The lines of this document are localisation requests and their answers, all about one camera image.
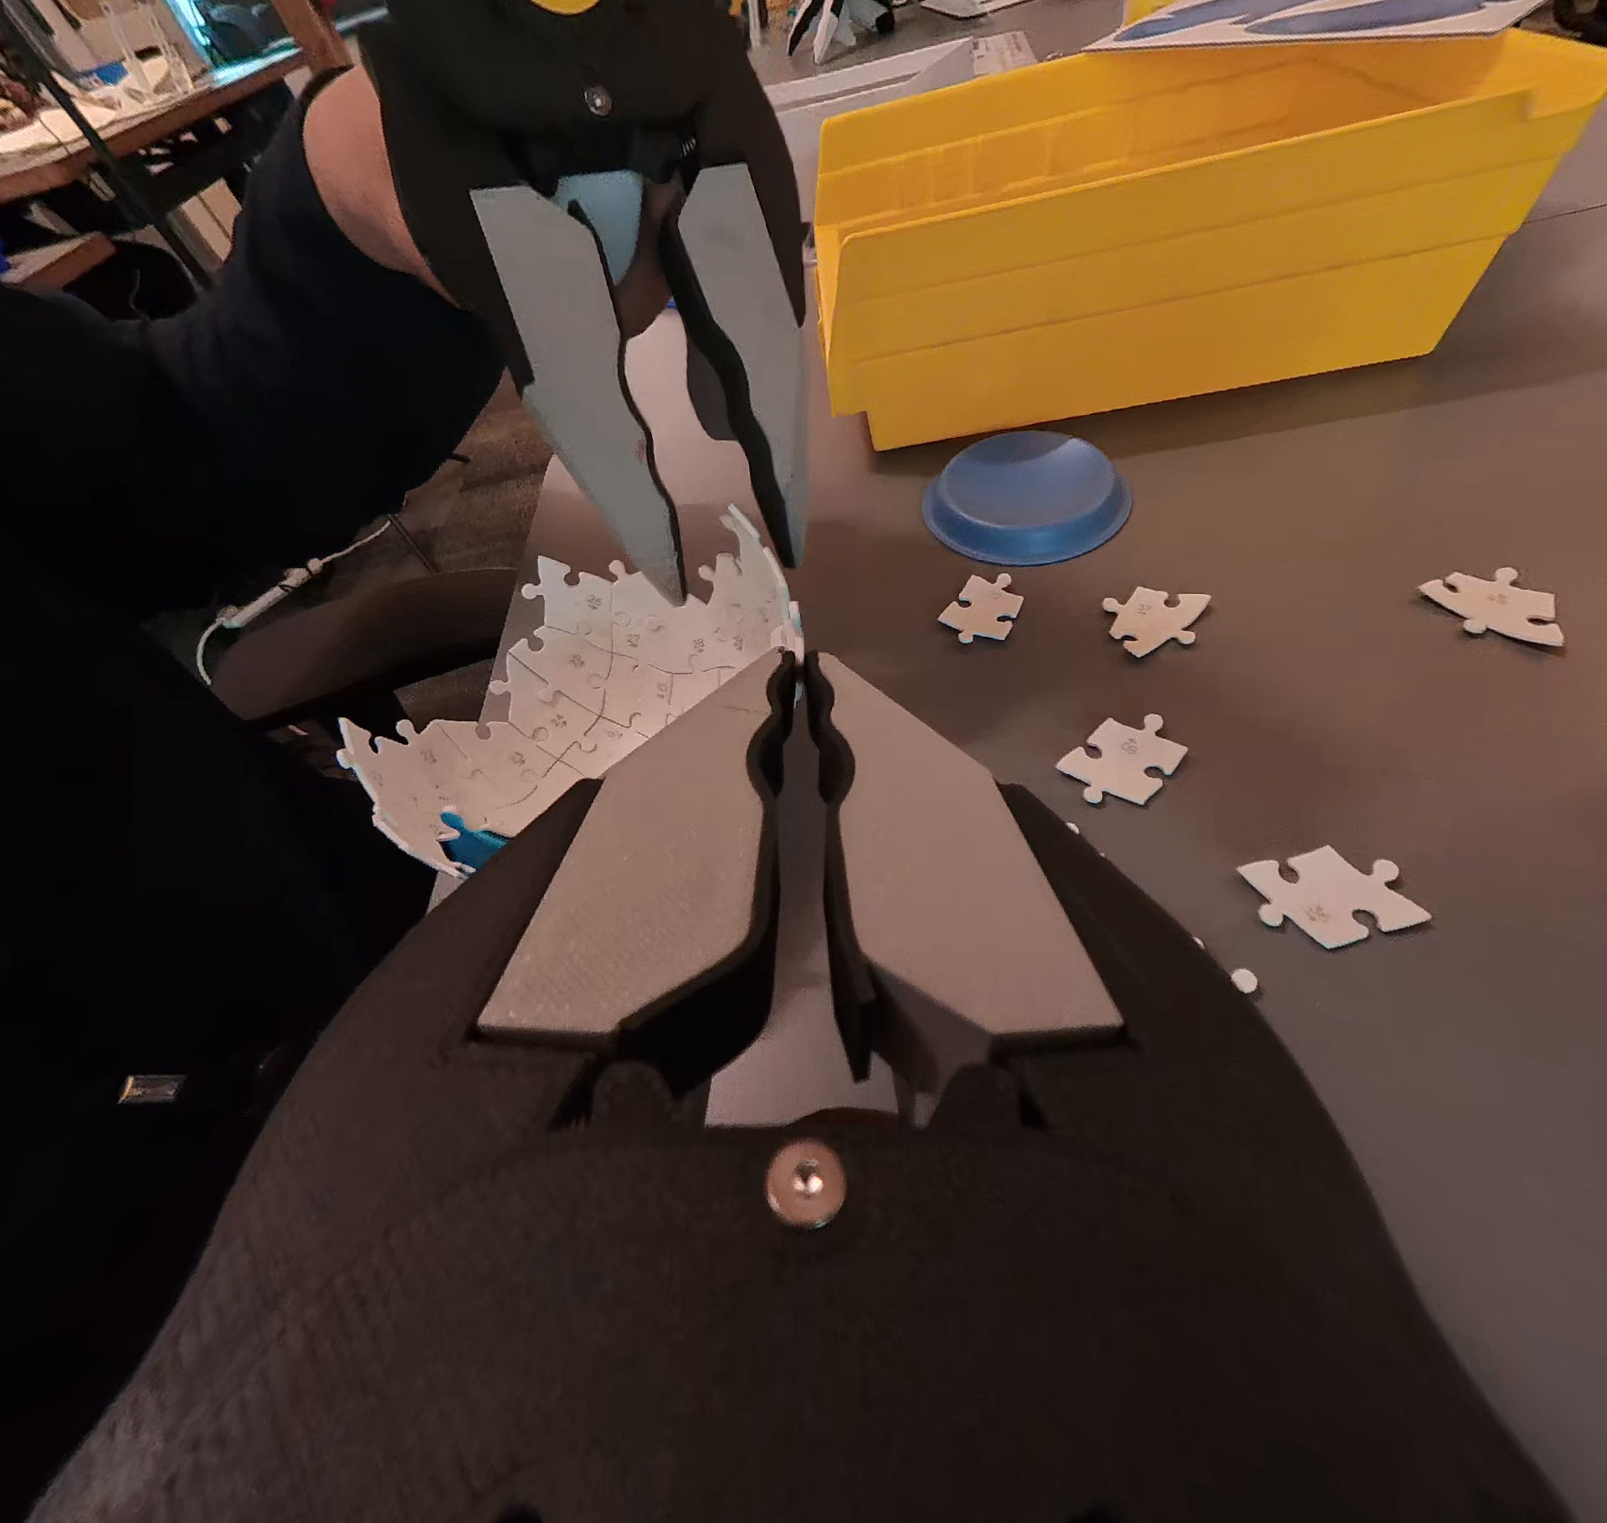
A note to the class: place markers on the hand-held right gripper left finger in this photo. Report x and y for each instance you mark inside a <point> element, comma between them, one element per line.
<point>627,909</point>

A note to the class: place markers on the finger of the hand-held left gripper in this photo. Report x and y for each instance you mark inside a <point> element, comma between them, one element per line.
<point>747,319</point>
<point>564,393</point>

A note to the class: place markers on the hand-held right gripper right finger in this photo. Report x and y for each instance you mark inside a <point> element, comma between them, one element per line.
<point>954,909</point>

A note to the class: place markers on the partly built puzzle ball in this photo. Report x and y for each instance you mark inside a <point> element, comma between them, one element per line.
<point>590,670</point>

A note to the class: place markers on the white puzzle pieces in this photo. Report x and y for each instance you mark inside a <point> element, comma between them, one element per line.
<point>1331,899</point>

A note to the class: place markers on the person's left forearm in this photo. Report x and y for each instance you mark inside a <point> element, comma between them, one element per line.
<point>365,205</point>

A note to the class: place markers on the blue plastic ball stand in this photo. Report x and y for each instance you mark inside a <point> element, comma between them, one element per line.
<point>1027,495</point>

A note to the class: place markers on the cluttered wooden desk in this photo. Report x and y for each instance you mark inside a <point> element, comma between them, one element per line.
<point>188,105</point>

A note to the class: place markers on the grey office chair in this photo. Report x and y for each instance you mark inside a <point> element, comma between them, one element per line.
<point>376,658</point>

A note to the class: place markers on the yellow plastic bin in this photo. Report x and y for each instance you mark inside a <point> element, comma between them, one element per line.
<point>1129,293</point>

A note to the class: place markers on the person's dark clothed body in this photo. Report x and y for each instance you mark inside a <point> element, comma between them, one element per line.
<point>125,858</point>

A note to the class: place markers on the printed white card sheet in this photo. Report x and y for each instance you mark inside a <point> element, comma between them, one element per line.
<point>1317,11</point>

